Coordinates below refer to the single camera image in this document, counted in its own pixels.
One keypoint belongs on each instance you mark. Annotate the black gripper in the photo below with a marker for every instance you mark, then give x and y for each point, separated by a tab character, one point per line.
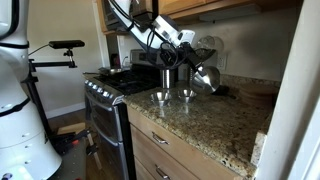
196	53

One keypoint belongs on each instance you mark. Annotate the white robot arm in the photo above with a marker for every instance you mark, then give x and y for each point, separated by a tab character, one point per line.
166	29

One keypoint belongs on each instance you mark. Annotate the small silver metal bowl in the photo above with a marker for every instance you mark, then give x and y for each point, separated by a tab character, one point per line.
186	96

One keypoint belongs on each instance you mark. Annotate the large silver metal bowl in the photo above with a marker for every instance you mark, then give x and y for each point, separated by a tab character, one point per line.
160	98

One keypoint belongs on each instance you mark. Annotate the brown wooden bowl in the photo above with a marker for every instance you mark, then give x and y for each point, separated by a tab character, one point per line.
258	96

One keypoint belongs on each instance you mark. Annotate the black shallow dish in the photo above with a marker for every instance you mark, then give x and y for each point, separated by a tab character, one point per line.
225	90

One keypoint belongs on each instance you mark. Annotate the dark frying pan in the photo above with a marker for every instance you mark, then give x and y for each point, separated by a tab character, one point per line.
111	71

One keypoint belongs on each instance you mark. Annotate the wooden base cabinet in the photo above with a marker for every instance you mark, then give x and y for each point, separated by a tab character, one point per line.
186	156

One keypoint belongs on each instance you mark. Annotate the white tall cabinet panel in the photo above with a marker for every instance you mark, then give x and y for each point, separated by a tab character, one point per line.
293	100

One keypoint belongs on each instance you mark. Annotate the steel range hood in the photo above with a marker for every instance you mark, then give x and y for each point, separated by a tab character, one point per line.
111	21

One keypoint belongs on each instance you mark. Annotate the stainless steel stove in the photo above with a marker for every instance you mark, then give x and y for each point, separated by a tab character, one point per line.
106	130

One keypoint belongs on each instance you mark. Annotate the light wooden plank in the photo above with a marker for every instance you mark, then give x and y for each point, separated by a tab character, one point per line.
71	128

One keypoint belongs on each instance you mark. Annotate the black red bar clamp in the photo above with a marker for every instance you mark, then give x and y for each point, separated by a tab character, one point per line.
66	138

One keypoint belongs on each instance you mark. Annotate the perforated robot table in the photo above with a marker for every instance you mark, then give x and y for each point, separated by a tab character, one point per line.
71	163

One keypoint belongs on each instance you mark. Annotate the white wall outlet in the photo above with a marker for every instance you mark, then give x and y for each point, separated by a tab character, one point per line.
221	61

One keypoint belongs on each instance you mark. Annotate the wooden wall cabinet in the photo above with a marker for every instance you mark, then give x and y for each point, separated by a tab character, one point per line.
226	3

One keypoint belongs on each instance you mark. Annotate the black stereo camera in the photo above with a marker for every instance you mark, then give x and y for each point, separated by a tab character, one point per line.
66	44

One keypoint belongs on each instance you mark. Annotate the black camera stand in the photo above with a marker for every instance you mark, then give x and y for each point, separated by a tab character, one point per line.
53	63

